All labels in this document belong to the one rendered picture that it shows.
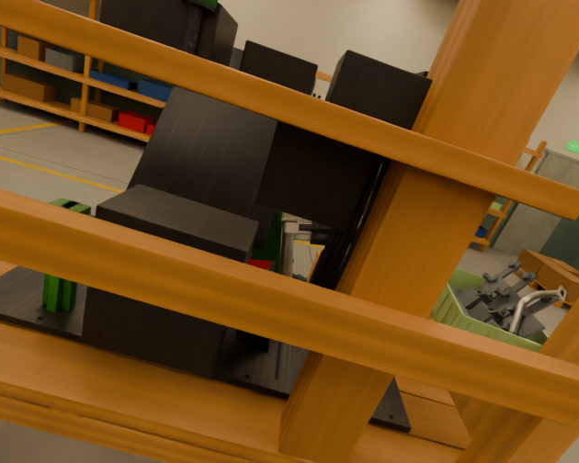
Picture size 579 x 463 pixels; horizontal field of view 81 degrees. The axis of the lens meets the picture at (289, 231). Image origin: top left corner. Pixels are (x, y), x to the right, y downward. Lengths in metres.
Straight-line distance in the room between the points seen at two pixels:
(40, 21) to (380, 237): 0.51
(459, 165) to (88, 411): 0.79
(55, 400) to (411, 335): 0.68
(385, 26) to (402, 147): 6.27
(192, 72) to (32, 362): 0.69
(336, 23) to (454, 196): 6.08
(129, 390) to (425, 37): 6.64
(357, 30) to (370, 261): 6.15
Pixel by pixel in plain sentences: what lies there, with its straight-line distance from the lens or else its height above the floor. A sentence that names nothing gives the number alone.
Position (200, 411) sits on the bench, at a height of 0.88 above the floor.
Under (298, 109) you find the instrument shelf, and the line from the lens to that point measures 0.44.
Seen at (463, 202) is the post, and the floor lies 1.47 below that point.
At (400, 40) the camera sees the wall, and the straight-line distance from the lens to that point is 6.76.
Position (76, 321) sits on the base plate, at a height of 0.90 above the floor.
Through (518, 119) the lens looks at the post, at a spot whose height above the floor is 1.60.
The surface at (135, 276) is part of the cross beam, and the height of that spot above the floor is 1.23.
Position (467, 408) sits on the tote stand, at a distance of 1.84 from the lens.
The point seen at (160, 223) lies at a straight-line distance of 0.69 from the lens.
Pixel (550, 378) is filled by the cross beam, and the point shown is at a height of 1.26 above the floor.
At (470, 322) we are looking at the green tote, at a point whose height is 0.94.
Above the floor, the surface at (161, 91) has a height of 0.99.
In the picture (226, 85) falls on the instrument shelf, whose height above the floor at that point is 1.52.
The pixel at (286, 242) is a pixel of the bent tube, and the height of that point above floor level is 1.21.
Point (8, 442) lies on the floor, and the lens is 1.91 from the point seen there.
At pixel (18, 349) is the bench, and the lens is 0.95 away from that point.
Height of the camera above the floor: 1.53
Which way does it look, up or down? 21 degrees down
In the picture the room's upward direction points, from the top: 19 degrees clockwise
